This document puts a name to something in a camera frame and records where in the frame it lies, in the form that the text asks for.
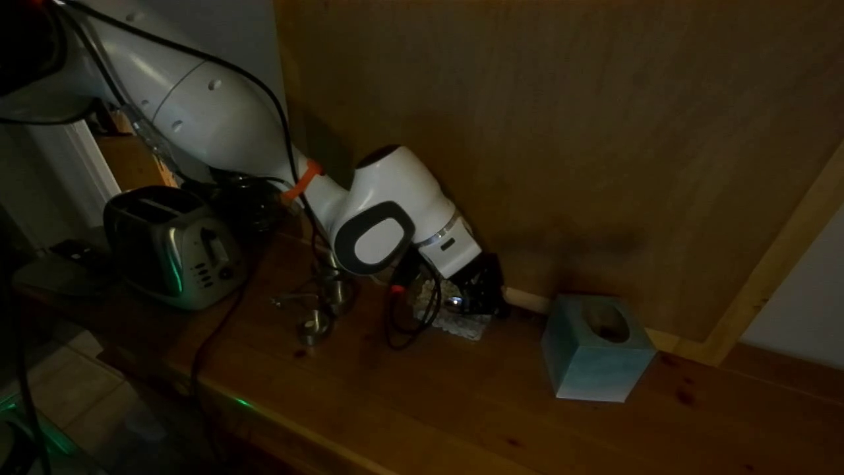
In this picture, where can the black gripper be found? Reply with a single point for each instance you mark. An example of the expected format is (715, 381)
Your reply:
(477, 286)

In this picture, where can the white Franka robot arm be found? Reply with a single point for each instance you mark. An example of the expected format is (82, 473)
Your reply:
(211, 109)

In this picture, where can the clear lunchbox with pale seeds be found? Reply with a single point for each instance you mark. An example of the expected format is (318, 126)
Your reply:
(463, 325)

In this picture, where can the light blue square container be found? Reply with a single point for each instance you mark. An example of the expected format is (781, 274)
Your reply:
(584, 365)

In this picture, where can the large wooden panel board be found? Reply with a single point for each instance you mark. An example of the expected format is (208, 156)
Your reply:
(597, 134)

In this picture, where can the silver two-slot toaster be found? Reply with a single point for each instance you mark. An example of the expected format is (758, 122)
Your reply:
(173, 253)

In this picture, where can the light wooden block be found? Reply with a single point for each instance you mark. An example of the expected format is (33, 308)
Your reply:
(135, 168)

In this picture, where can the dark flat board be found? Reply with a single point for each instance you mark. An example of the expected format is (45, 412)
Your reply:
(62, 268)

